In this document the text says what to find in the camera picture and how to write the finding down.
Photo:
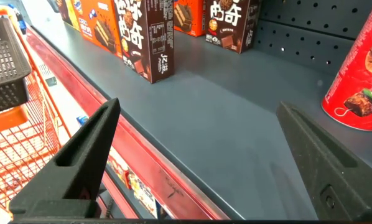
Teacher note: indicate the colourful snack pack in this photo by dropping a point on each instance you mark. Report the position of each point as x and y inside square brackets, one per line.
[120, 169]
[144, 194]

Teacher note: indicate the black plastic basket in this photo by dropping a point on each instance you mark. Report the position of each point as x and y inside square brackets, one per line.
[5, 68]

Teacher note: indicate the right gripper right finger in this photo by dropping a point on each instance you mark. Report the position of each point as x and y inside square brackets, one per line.
[326, 174]

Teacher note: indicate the orange cake box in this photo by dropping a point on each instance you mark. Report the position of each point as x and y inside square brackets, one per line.
[189, 17]
[100, 28]

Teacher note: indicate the orange shopping cart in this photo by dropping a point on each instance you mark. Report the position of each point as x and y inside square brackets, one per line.
[18, 155]

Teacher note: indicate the grey shop shelf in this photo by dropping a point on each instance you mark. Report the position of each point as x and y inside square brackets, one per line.
[204, 124]

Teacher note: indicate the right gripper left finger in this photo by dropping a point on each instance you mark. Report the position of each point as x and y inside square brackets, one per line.
[80, 174]

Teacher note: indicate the brown cookie box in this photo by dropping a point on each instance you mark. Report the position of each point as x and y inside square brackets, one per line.
[231, 25]
[145, 40]

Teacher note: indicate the red snack can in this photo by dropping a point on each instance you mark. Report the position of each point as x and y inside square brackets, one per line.
[360, 77]

